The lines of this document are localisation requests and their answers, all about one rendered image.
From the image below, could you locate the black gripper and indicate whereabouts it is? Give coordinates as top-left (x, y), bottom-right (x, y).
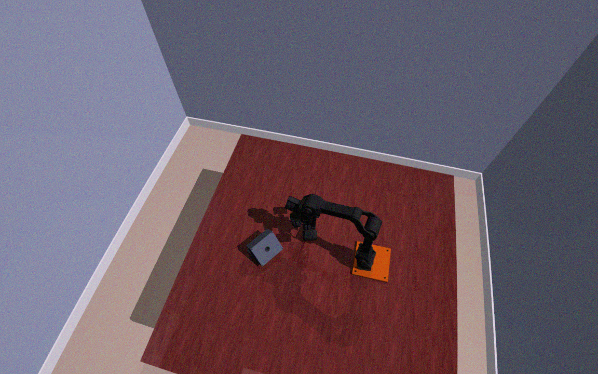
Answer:
top-left (302, 217), bottom-right (317, 241)

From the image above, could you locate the grey sloped panel with hole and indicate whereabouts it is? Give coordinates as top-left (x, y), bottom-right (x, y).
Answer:
top-left (246, 229), bottom-right (283, 266)

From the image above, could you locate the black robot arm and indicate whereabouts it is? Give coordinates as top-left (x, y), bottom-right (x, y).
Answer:
top-left (284, 194), bottom-right (382, 271)

